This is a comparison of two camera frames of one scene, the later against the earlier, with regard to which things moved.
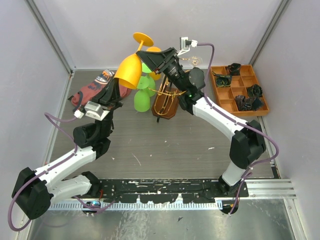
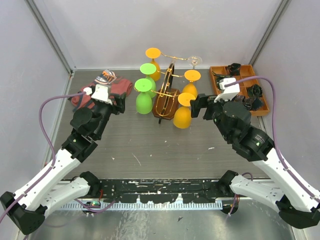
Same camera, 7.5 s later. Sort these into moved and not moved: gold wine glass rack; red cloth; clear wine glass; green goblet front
Moved: green goblet front
Not moved: red cloth; clear wine glass; gold wine glass rack
